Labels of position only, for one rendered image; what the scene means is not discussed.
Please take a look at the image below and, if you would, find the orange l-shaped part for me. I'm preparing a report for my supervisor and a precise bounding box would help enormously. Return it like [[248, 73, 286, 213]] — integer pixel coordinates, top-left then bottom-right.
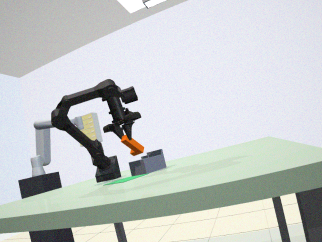
[[121, 135, 144, 157]]

